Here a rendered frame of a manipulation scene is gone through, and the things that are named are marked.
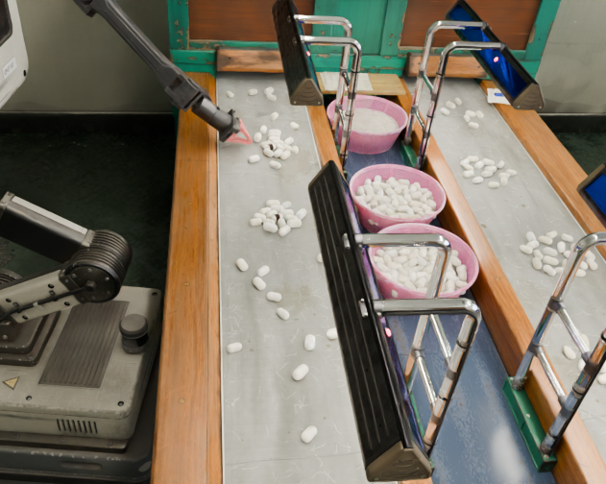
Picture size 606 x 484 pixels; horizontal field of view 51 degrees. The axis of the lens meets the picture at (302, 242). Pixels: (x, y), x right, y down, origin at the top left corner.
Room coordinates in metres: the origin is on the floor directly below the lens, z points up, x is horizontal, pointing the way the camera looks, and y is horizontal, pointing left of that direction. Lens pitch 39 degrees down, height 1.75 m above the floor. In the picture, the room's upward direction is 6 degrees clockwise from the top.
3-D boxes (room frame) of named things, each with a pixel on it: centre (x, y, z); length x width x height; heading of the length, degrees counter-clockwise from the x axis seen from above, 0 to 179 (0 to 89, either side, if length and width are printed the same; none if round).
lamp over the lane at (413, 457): (0.73, -0.09, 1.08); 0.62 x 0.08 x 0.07; 10
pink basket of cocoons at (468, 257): (1.19, -0.29, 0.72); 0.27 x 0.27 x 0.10
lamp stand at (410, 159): (1.77, -0.40, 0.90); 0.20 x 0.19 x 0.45; 10
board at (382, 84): (2.12, -0.13, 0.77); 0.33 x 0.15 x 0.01; 100
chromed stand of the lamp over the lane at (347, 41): (1.70, 0.00, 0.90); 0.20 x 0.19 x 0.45; 10
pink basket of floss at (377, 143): (1.90, -0.17, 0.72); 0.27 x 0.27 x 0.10
